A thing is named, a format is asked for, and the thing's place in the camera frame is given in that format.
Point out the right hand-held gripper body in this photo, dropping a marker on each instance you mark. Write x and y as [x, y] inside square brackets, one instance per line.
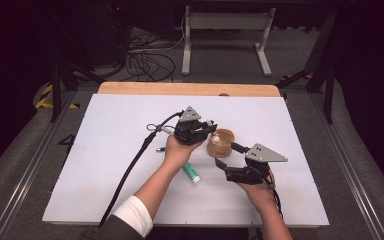
[263, 154]

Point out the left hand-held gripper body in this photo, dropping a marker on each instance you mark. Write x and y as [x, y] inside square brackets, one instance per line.
[188, 131]

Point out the white pen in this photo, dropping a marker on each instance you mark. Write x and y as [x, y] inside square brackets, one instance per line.
[210, 122]

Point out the wooden cup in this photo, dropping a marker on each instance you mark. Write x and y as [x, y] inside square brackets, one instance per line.
[221, 150]

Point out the green and white glue stick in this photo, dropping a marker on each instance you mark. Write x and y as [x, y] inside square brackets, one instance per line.
[191, 173]

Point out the person's left hand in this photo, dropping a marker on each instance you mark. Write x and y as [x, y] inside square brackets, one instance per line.
[178, 153]

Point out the person's right hand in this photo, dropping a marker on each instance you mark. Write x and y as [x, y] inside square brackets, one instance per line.
[260, 195]

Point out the small beige figurine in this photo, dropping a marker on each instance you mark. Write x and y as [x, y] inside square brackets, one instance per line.
[215, 138]

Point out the white table board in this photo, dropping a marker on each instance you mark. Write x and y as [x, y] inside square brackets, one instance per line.
[113, 150]

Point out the black metal stand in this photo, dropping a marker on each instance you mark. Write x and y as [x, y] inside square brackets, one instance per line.
[56, 90]
[328, 83]

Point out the dark box with red light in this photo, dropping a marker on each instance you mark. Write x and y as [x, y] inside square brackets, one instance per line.
[110, 30]

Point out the aluminium floor rail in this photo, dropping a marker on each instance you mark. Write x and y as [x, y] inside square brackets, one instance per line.
[350, 173]
[30, 173]

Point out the desk with white frame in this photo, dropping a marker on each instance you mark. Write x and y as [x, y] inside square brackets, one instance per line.
[226, 20]

